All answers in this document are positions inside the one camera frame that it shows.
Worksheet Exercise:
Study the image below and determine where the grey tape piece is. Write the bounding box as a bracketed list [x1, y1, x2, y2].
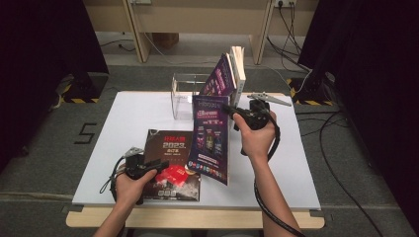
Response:
[60, 203, 84, 214]
[309, 209, 334, 222]

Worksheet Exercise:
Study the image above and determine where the long black floor cable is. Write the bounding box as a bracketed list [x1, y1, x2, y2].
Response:
[318, 111, 384, 237]

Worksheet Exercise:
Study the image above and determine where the white floor cable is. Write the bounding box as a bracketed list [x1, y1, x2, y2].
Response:
[142, 32, 313, 97]

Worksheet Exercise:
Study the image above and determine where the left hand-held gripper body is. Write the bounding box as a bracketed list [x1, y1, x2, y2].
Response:
[123, 146, 158, 181]

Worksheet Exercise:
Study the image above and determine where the white table cover board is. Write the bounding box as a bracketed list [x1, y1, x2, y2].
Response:
[71, 91, 322, 211]

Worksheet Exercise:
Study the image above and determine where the beige wooden desk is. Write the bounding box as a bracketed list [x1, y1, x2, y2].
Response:
[82, 0, 320, 66]

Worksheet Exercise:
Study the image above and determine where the person's right hand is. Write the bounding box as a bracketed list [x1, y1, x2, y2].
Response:
[232, 111, 278, 163]

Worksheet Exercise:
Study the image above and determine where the light wooden table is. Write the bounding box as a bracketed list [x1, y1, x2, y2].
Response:
[65, 91, 326, 230]

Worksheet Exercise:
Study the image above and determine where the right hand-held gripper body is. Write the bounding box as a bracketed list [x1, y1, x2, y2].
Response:
[234, 92, 293, 131]

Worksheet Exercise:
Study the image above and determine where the black power cable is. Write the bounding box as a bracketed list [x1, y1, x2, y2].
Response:
[278, 3, 302, 55]
[290, 2, 303, 56]

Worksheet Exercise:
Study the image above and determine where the stand base with hazard tape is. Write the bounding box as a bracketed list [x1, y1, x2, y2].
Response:
[286, 70, 337, 107]
[60, 71, 111, 105]

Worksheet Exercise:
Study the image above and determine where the clear acrylic book rack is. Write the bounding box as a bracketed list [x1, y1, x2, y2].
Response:
[170, 72, 237, 122]

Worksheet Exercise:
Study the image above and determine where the black curtain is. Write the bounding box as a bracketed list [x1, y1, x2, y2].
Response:
[0, 0, 111, 174]
[296, 0, 419, 231]

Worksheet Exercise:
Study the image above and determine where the person's left hand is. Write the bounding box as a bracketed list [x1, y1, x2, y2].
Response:
[114, 169, 159, 207]

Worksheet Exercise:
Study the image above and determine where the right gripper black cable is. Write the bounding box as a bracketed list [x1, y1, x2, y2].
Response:
[239, 112, 308, 237]

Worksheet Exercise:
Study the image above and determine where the thin black floor cable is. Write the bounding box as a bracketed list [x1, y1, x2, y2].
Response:
[99, 39, 136, 53]

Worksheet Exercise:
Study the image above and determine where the dark glossy magazine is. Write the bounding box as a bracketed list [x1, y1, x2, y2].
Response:
[143, 128, 203, 202]

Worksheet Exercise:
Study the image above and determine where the purple and brown cover book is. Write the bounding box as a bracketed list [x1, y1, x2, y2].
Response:
[186, 94, 230, 187]
[199, 51, 237, 98]

